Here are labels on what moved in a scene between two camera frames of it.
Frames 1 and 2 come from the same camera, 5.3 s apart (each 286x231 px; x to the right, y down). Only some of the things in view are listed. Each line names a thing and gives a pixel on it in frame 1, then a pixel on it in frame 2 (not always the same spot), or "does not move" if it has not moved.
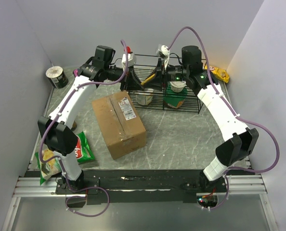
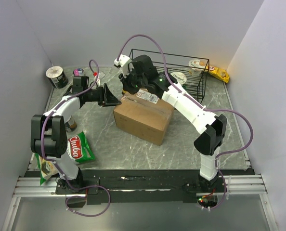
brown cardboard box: x=122 y=127 to x=144 y=114
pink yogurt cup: x=75 y=72 does not move
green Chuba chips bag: x=47 y=169 does not move
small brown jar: x=74 y=126 does not move
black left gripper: x=131 y=81 to x=107 y=98
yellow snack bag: x=221 y=74 does not move
